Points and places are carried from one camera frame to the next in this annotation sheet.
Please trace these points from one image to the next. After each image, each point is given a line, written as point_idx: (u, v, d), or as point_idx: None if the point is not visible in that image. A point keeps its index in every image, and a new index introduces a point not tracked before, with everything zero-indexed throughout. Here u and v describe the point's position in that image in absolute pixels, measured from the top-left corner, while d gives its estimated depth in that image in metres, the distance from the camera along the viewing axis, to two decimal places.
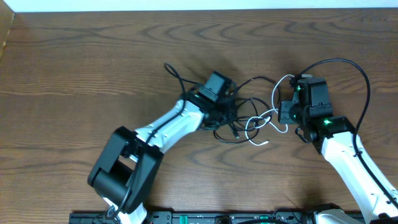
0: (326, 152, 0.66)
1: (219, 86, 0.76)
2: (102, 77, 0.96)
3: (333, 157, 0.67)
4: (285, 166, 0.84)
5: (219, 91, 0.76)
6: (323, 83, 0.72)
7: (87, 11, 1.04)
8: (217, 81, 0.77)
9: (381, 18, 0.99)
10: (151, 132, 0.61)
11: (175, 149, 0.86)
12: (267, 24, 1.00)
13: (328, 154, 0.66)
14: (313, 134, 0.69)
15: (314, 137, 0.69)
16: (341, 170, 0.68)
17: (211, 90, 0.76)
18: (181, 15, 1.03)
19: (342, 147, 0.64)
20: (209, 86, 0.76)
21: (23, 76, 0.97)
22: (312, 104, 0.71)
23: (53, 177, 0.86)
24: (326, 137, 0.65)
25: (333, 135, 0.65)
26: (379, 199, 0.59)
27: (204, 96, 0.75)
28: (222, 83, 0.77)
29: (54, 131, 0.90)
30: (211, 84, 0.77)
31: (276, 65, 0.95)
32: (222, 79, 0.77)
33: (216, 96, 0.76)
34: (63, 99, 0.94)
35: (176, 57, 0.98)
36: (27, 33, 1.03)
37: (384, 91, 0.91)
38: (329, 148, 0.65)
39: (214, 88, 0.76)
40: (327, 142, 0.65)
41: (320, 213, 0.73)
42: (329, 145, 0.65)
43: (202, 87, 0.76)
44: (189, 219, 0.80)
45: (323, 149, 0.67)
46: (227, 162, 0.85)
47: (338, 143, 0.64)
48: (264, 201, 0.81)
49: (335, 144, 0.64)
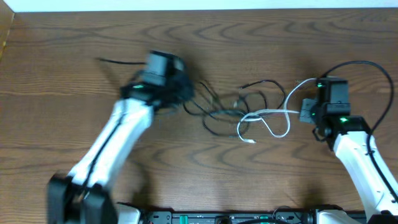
0: (338, 147, 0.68)
1: (161, 65, 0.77)
2: (102, 77, 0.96)
3: (343, 154, 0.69)
4: (285, 167, 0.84)
5: (162, 71, 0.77)
6: (344, 82, 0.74)
7: (87, 10, 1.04)
8: (157, 62, 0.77)
9: (382, 18, 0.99)
10: (91, 165, 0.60)
11: (175, 149, 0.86)
12: (267, 24, 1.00)
13: (340, 149, 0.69)
14: (328, 129, 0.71)
15: (329, 132, 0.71)
16: (349, 167, 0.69)
17: (154, 73, 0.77)
18: (181, 15, 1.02)
19: (356, 144, 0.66)
20: (152, 70, 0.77)
21: (23, 76, 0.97)
22: (331, 101, 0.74)
23: (53, 177, 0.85)
24: (340, 133, 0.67)
25: (347, 132, 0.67)
26: (384, 196, 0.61)
27: (149, 82, 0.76)
28: (163, 61, 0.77)
29: (53, 131, 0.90)
30: (152, 66, 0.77)
31: (276, 65, 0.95)
32: (160, 58, 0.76)
33: (163, 76, 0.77)
34: (63, 99, 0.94)
35: (176, 57, 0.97)
36: (27, 33, 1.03)
37: (385, 91, 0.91)
38: (341, 143, 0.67)
39: (157, 69, 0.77)
40: (341, 139, 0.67)
41: (321, 211, 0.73)
42: (342, 141, 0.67)
43: (143, 74, 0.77)
44: (189, 218, 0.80)
45: (336, 145, 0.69)
46: (227, 162, 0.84)
47: (352, 141, 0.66)
48: (264, 201, 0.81)
49: (348, 140, 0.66)
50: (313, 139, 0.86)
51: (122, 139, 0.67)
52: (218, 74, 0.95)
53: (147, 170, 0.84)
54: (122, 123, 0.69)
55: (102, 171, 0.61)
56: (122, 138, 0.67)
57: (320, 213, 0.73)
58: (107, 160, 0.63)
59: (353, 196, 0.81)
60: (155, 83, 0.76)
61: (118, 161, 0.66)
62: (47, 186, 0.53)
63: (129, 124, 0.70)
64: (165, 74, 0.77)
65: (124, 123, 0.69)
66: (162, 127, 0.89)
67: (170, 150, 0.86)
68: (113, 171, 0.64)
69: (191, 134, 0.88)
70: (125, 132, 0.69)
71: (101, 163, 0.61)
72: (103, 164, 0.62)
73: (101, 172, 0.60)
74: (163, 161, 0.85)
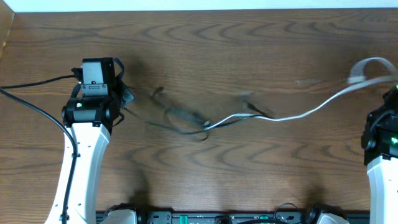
0: (373, 168, 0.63)
1: (101, 71, 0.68)
2: None
3: (375, 175, 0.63)
4: (285, 167, 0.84)
5: (102, 78, 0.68)
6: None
7: (87, 11, 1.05)
8: (94, 69, 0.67)
9: (381, 18, 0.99)
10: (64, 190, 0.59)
11: (175, 149, 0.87)
12: (267, 24, 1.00)
13: (374, 170, 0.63)
14: (371, 142, 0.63)
15: (372, 145, 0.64)
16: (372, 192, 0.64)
17: (94, 83, 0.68)
18: (182, 15, 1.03)
19: (392, 178, 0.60)
20: (91, 80, 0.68)
21: (24, 76, 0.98)
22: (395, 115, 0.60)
23: (53, 177, 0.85)
24: (382, 156, 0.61)
25: (390, 158, 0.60)
26: None
27: (93, 94, 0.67)
28: (101, 66, 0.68)
29: (53, 131, 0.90)
30: (87, 76, 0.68)
31: (276, 65, 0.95)
32: (97, 63, 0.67)
33: (105, 85, 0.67)
34: (63, 99, 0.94)
35: (176, 57, 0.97)
36: (27, 33, 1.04)
37: (385, 91, 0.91)
38: (379, 168, 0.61)
39: (96, 78, 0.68)
40: (381, 164, 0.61)
41: (325, 214, 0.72)
42: (381, 167, 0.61)
43: (83, 86, 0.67)
44: (189, 219, 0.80)
45: (372, 164, 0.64)
46: (227, 162, 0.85)
47: (390, 170, 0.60)
48: (264, 201, 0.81)
49: (387, 167, 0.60)
50: (313, 139, 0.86)
51: (87, 156, 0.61)
52: (218, 74, 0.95)
53: (147, 170, 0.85)
54: (79, 144, 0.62)
55: (78, 196, 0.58)
56: (88, 155, 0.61)
57: (323, 214, 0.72)
58: (80, 181, 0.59)
59: (353, 196, 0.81)
60: (99, 95, 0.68)
61: (95, 176, 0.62)
62: None
63: (87, 142, 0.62)
64: (106, 82, 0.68)
65: (81, 142, 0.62)
66: (163, 127, 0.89)
67: (170, 150, 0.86)
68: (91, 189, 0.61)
69: (191, 134, 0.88)
70: (88, 150, 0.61)
71: (75, 189, 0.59)
72: (78, 188, 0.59)
73: (76, 196, 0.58)
74: (163, 161, 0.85)
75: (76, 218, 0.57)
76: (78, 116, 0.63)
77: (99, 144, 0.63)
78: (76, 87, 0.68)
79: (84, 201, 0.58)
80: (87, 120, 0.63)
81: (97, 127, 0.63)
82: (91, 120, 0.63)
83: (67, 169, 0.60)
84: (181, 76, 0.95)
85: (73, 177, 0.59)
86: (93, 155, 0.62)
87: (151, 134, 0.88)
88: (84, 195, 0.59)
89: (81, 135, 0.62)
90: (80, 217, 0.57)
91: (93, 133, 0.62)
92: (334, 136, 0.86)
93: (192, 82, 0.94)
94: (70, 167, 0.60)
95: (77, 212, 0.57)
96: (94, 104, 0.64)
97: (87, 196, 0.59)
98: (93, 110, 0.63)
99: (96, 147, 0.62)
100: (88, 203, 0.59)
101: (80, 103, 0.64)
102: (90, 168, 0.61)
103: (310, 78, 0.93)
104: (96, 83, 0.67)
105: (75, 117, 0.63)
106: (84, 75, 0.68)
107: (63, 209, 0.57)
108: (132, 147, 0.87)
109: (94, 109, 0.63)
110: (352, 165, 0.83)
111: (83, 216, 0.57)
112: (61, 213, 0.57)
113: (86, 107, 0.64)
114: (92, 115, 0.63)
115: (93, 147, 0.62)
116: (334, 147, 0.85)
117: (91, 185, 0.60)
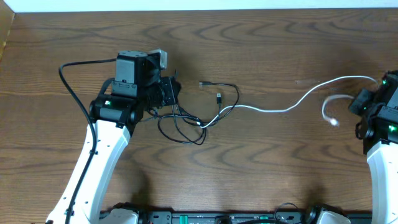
0: (373, 154, 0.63)
1: (133, 71, 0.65)
2: (102, 78, 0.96)
3: (375, 160, 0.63)
4: (285, 167, 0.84)
5: (134, 78, 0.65)
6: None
7: (88, 11, 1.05)
8: (126, 68, 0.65)
9: (382, 18, 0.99)
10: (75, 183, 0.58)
11: (175, 148, 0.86)
12: (267, 24, 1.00)
13: (373, 155, 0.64)
14: (370, 130, 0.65)
15: (370, 134, 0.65)
16: (374, 178, 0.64)
17: (125, 82, 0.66)
18: (182, 15, 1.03)
19: (392, 160, 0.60)
20: (122, 78, 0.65)
21: (24, 76, 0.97)
22: (388, 104, 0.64)
23: (53, 177, 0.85)
24: (381, 141, 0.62)
25: (389, 142, 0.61)
26: None
27: (123, 93, 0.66)
28: (134, 66, 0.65)
29: (54, 131, 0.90)
30: (120, 73, 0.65)
31: (276, 65, 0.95)
32: (130, 62, 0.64)
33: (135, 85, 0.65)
34: (63, 99, 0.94)
35: (176, 57, 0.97)
36: (27, 33, 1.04)
37: None
38: (379, 153, 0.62)
39: (127, 76, 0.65)
40: (379, 147, 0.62)
41: (326, 211, 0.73)
42: (380, 150, 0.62)
43: (113, 83, 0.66)
44: (189, 219, 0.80)
45: (371, 150, 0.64)
46: (227, 162, 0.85)
47: (390, 153, 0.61)
48: (264, 201, 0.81)
49: (387, 152, 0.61)
50: (313, 139, 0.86)
51: (105, 155, 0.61)
52: (218, 74, 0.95)
53: (147, 170, 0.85)
54: (99, 141, 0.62)
55: (87, 193, 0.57)
56: (106, 155, 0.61)
57: (324, 211, 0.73)
58: (92, 179, 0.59)
59: (353, 196, 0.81)
60: (128, 94, 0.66)
61: (106, 177, 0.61)
62: None
63: (107, 142, 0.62)
64: (137, 83, 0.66)
65: (101, 140, 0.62)
66: (162, 128, 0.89)
67: (170, 150, 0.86)
68: (101, 189, 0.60)
69: (191, 134, 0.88)
70: (107, 149, 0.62)
71: (86, 186, 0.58)
72: (88, 185, 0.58)
73: (86, 193, 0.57)
74: (163, 161, 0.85)
75: (80, 215, 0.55)
76: (104, 113, 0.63)
77: (119, 145, 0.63)
78: (106, 83, 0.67)
79: (91, 199, 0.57)
80: (113, 119, 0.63)
81: (120, 129, 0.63)
82: (115, 120, 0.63)
83: (82, 164, 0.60)
84: (181, 76, 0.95)
85: (86, 173, 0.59)
86: (111, 155, 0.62)
87: (151, 134, 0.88)
88: (94, 193, 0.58)
89: (102, 133, 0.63)
90: (85, 216, 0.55)
91: (115, 132, 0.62)
92: (334, 136, 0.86)
93: (192, 81, 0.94)
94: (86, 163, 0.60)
95: (83, 210, 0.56)
96: (122, 105, 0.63)
97: (95, 196, 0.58)
98: (119, 111, 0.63)
99: (115, 147, 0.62)
100: (94, 203, 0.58)
101: (109, 101, 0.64)
102: (105, 167, 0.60)
103: (310, 78, 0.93)
104: (127, 83, 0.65)
105: (101, 114, 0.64)
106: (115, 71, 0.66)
107: (69, 204, 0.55)
108: (132, 147, 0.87)
109: (122, 110, 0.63)
110: (353, 166, 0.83)
111: (87, 215, 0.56)
112: (67, 208, 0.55)
113: (114, 107, 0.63)
114: (119, 116, 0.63)
115: (112, 148, 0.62)
116: (334, 147, 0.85)
117: (101, 185, 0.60)
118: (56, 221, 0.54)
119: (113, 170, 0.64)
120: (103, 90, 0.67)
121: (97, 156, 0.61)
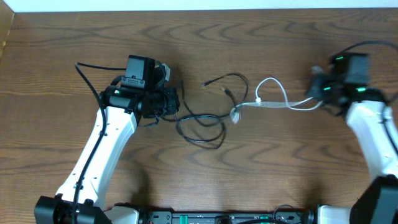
0: (353, 116, 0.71)
1: (143, 68, 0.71)
2: (102, 77, 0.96)
3: (356, 120, 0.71)
4: (285, 166, 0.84)
5: (142, 74, 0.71)
6: (364, 55, 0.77)
7: (87, 10, 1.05)
8: (136, 65, 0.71)
9: (380, 18, 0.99)
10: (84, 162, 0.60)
11: (175, 148, 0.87)
12: (267, 23, 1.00)
13: (354, 117, 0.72)
14: (346, 98, 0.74)
15: (346, 101, 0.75)
16: (360, 135, 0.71)
17: (134, 78, 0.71)
18: (181, 15, 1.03)
19: (369, 112, 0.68)
20: (132, 74, 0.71)
21: (25, 76, 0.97)
22: (348, 73, 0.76)
23: (53, 177, 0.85)
24: (357, 102, 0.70)
25: (363, 102, 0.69)
26: (392, 161, 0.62)
27: (131, 88, 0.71)
28: (144, 65, 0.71)
29: (54, 131, 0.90)
30: (130, 70, 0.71)
31: (276, 65, 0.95)
32: (140, 60, 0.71)
33: (143, 81, 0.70)
34: (63, 99, 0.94)
35: (176, 56, 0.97)
36: (27, 33, 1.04)
37: (384, 91, 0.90)
38: (357, 112, 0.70)
39: (137, 73, 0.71)
40: (355, 109, 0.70)
41: (322, 206, 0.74)
42: (357, 109, 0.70)
43: (124, 78, 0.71)
44: (189, 219, 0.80)
45: (351, 114, 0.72)
46: (227, 162, 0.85)
47: (365, 109, 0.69)
48: (264, 201, 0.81)
49: (363, 109, 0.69)
50: (313, 139, 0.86)
51: (114, 138, 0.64)
52: (218, 74, 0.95)
53: (147, 170, 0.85)
54: (108, 124, 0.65)
55: (96, 170, 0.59)
56: (114, 137, 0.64)
57: (321, 206, 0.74)
58: (101, 158, 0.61)
59: (353, 196, 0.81)
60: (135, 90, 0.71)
61: (114, 158, 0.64)
62: (35, 209, 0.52)
63: (116, 125, 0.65)
64: (145, 79, 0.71)
65: (111, 124, 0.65)
66: (163, 127, 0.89)
67: (171, 149, 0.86)
68: (108, 169, 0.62)
69: (196, 134, 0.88)
70: (115, 132, 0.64)
71: (94, 164, 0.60)
72: (97, 163, 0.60)
73: (94, 170, 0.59)
74: (163, 161, 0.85)
75: (89, 188, 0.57)
76: (114, 101, 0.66)
77: (127, 129, 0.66)
78: (117, 78, 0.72)
79: (100, 175, 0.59)
80: (122, 106, 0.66)
81: (129, 114, 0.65)
82: (124, 107, 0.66)
83: (92, 145, 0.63)
84: (182, 76, 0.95)
85: (95, 152, 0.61)
86: (119, 138, 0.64)
87: (150, 134, 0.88)
88: (102, 170, 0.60)
89: (112, 117, 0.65)
90: (93, 190, 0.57)
91: (124, 117, 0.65)
92: (334, 136, 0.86)
93: (192, 82, 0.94)
94: (96, 144, 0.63)
95: (91, 185, 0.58)
96: (130, 95, 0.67)
97: (104, 173, 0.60)
98: (128, 99, 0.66)
99: (123, 130, 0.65)
100: (102, 180, 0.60)
101: (118, 91, 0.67)
102: (113, 148, 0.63)
103: (310, 77, 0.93)
104: (135, 78, 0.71)
105: (111, 102, 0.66)
106: (126, 69, 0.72)
107: (79, 178, 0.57)
108: (132, 147, 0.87)
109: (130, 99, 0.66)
110: (352, 165, 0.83)
111: (96, 190, 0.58)
112: (76, 182, 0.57)
113: (123, 96, 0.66)
114: (128, 103, 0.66)
115: (120, 130, 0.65)
116: (334, 147, 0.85)
117: (109, 163, 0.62)
118: (66, 194, 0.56)
119: (120, 152, 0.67)
120: (114, 84, 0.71)
121: (106, 138, 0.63)
